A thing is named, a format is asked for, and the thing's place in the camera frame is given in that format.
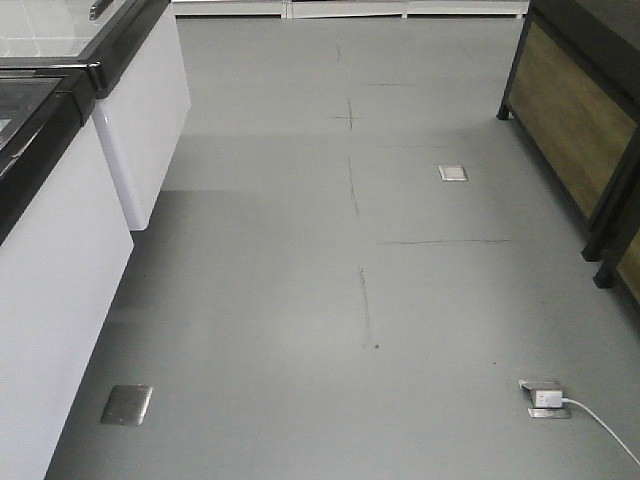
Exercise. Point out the steel floor socket middle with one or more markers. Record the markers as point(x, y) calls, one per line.
point(453, 173)

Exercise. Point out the steel floor socket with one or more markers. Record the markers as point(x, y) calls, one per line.
point(453, 173)
point(127, 405)

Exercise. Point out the white chest freezer far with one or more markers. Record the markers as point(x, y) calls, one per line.
point(130, 53)

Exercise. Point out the white chest freezer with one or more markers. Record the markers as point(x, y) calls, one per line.
point(64, 246)
point(130, 53)

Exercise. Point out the steel floor socket left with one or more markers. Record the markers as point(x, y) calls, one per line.
point(127, 405)

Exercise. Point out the white chest freezer near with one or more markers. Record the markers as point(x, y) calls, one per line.
point(64, 246)

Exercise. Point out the open floor socket right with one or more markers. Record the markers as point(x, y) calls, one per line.
point(528, 386)

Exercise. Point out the white supermarket shelving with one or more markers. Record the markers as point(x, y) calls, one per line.
point(340, 9)

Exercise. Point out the white power adapter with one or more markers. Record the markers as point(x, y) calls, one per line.
point(547, 398)

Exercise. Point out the black wooden display stand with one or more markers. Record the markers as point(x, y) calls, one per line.
point(573, 87)

